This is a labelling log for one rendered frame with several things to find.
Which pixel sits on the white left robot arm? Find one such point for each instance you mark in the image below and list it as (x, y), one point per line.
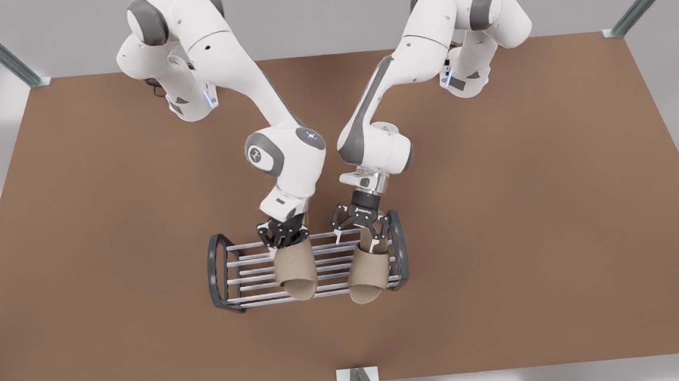
(424, 29)

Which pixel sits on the dark metal shoe rack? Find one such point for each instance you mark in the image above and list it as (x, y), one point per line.
(244, 278)

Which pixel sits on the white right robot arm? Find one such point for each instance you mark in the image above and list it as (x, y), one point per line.
(219, 49)

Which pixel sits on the tan slipper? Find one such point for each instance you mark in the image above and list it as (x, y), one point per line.
(297, 271)
(368, 275)

